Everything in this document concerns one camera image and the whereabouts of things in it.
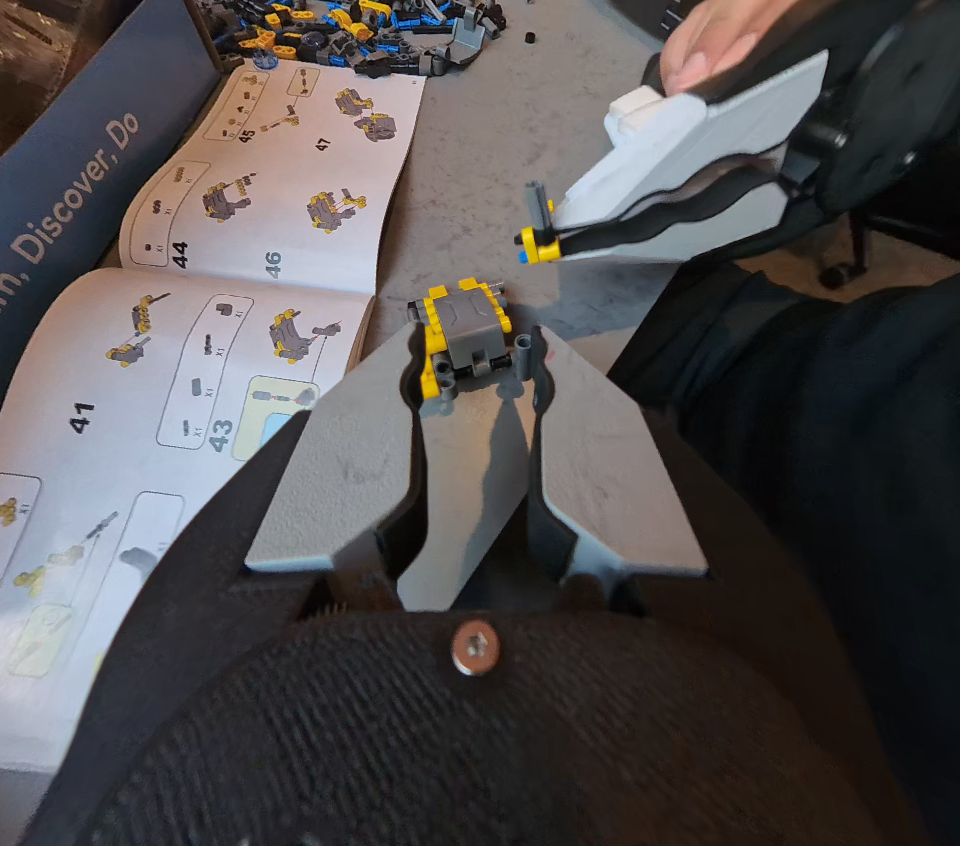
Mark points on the crumpled clear plastic bag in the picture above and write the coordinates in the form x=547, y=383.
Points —
x=37, y=20

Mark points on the black grey pin connector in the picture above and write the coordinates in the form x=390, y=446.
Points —
x=537, y=204

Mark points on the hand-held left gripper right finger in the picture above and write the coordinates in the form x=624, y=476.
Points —
x=615, y=478

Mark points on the yellow brick beam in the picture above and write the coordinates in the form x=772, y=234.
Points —
x=541, y=245

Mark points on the black office chair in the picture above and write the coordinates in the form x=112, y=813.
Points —
x=862, y=238

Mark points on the open instruction booklet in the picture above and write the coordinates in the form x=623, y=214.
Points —
x=187, y=336

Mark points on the blue cardboard box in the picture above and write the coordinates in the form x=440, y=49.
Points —
x=90, y=148

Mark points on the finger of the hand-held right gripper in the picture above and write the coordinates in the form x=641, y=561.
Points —
x=712, y=230
x=712, y=133

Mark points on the yellow grey brick assembly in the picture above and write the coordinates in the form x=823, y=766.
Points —
x=469, y=328

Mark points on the grey desk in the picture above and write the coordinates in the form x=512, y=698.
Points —
x=510, y=133

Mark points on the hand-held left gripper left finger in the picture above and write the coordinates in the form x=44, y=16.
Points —
x=345, y=478

